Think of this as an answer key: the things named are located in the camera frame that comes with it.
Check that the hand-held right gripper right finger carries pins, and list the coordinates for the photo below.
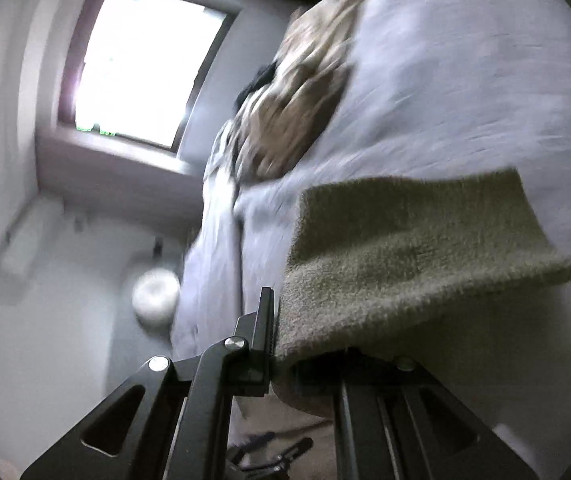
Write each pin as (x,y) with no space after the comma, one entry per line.
(365,410)

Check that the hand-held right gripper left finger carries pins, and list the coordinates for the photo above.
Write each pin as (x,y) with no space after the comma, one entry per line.
(253,355)

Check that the black object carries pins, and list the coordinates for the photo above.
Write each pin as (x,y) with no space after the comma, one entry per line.
(275,455)

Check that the white round cushion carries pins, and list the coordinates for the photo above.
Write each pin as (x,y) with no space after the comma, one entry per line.
(156,295)

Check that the grey-brown cloth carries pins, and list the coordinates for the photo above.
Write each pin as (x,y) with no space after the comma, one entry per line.
(223,160)

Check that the beige knitted blanket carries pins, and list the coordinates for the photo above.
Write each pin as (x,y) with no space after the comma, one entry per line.
(295,110)

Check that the dark cloth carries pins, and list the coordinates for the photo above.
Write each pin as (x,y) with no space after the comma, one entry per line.
(258,85)

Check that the window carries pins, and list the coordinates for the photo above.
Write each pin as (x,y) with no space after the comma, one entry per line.
(140,60)

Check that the grey embossed bed blanket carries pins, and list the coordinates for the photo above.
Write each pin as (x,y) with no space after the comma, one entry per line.
(440,85)

